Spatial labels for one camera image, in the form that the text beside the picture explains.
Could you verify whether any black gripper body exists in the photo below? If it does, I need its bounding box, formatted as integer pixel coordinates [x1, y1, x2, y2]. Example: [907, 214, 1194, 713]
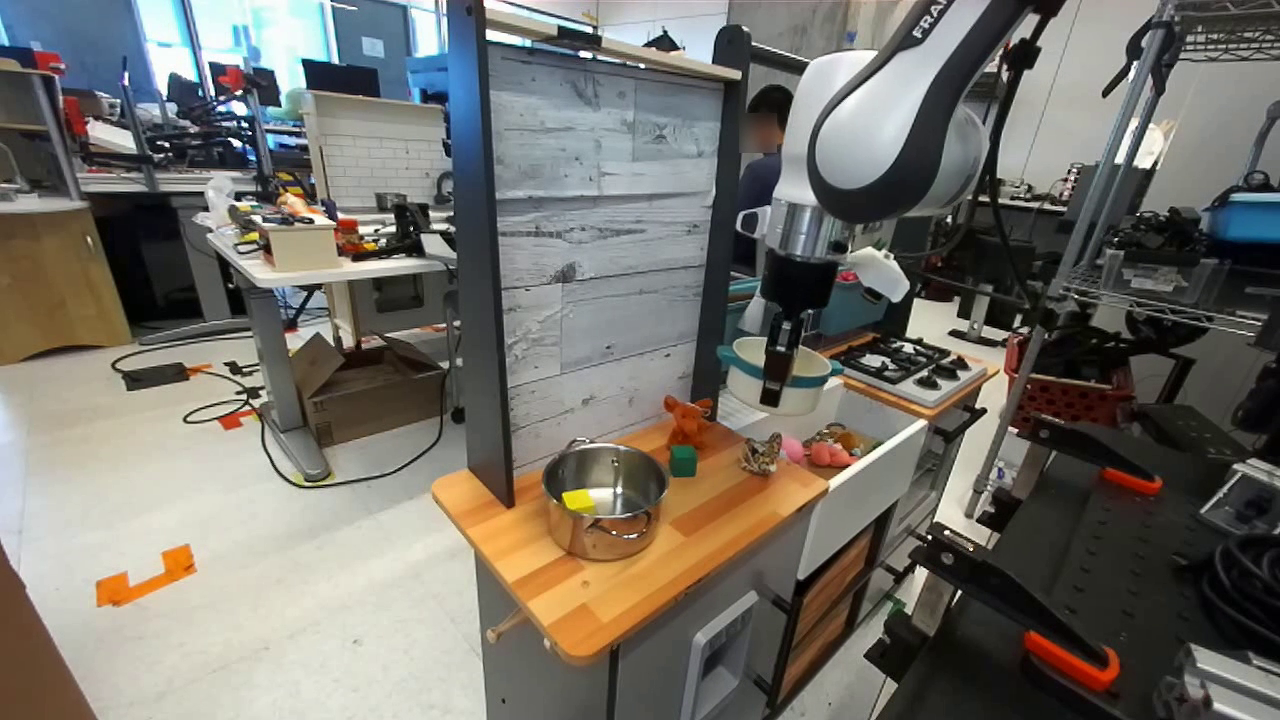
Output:
[755, 248, 846, 326]

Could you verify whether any cream dish with teal handles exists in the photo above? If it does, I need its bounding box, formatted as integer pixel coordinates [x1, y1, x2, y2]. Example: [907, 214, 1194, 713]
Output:
[715, 330, 846, 418]

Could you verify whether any white toy sink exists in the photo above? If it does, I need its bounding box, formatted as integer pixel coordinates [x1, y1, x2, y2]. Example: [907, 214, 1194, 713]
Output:
[783, 384, 934, 582]

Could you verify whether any orange bunny plush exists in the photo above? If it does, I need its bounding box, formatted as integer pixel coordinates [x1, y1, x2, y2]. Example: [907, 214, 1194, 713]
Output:
[798, 432, 854, 476]

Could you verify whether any orange toy figure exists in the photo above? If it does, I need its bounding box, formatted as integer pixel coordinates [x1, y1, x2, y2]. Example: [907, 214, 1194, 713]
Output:
[658, 391, 721, 453]

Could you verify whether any grey stove with black grate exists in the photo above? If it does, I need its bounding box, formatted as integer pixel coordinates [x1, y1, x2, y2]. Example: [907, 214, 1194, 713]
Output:
[836, 330, 996, 411]

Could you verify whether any person in dark shirt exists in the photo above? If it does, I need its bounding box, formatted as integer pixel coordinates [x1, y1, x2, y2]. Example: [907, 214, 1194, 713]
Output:
[732, 80, 798, 272]

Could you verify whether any whitewashed wood panel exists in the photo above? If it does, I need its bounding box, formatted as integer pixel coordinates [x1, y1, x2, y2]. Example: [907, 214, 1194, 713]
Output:
[485, 37, 732, 476]

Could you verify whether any stainless steel pot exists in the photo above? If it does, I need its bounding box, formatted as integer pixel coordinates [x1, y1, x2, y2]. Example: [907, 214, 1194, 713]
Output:
[534, 441, 671, 564]

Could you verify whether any metal tripod stand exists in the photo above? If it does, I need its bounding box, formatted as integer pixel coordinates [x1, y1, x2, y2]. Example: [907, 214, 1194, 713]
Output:
[967, 0, 1190, 517]

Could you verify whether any wooden shelf plank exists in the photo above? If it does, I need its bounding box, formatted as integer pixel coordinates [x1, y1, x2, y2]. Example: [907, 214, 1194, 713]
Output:
[480, 0, 749, 86]

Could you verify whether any white kitchen cabinet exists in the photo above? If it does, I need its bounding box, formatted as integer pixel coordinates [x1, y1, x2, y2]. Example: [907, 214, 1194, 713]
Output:
[472, 503, 934, 720]

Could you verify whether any open cardboard box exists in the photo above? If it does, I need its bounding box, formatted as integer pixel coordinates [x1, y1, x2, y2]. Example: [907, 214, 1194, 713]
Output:
[288, 326, 451, 447]

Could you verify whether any white brick pattern panel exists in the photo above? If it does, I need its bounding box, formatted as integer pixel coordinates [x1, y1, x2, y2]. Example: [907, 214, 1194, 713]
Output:
[300, 86, 451, 212]

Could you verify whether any white office desk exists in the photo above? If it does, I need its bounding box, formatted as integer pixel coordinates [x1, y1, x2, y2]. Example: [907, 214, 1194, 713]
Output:
[195, 212, 459, 483]

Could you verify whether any orange floor marker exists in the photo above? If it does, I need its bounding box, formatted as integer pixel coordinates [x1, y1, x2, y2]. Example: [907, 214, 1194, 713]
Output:
[91, 540, 199, 613]

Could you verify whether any wooden side cabinet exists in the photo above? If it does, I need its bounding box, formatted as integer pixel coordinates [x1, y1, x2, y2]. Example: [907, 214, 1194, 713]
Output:
[0, 194, 134, 366]

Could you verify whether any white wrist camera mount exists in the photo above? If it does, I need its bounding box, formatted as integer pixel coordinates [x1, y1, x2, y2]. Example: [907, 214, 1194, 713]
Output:
[836, 244, 916, 309]

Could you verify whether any black kitchen frame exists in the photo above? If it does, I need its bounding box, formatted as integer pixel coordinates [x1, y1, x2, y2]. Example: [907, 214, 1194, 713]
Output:
[688, 19, 755, 402]

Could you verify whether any black frame end post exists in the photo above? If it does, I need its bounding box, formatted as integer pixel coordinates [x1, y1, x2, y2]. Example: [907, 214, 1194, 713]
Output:
[445, 0, 516, 511]

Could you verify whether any black clamp orange handle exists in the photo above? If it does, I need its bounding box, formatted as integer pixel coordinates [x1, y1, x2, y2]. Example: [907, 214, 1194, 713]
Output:
[1034, 437, 1171, 508]
[904, 524, 1128, 700]

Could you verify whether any black floor cable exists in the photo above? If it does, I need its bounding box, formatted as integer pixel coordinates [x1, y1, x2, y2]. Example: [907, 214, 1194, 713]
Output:
[175, 283, 454, 494]

